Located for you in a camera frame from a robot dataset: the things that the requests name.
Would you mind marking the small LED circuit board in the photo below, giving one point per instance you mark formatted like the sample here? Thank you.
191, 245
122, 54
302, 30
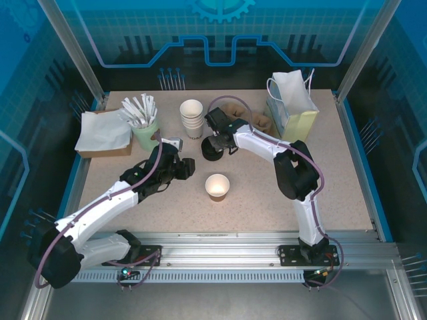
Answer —
322, 272
126, 272

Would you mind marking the brown pulp carrier stack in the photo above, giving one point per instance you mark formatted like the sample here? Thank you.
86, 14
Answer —
269, 131

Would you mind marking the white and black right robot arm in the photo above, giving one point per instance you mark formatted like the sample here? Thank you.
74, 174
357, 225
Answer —
257, 143

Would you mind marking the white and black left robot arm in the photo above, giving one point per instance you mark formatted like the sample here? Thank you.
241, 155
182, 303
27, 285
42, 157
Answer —
100, 206

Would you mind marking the black cup lid stack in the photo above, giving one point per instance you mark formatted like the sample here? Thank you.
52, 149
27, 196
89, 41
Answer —
211, 157

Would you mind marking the landscape print paper bag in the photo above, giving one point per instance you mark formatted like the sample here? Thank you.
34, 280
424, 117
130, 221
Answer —
293, 96

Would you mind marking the pale green plastic cup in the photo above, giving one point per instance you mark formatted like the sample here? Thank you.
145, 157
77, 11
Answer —
146, 138

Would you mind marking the brown cardboard napkin box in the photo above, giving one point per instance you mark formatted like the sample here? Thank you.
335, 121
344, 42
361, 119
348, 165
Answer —
106, 152

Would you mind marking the blue table edge strip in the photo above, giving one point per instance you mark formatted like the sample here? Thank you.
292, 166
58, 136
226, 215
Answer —
365, 166
77, 173

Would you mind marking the brown paper coffee cup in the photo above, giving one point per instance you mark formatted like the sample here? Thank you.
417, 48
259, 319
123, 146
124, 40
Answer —
217, 186

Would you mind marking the white paper napkin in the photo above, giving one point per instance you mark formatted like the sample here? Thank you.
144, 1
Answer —
103, 131

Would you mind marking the aluminium frame post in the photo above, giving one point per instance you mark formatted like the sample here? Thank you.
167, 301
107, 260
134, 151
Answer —
367, 50
73, 53

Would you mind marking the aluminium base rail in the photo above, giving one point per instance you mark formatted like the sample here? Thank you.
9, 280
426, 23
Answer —
217, 250

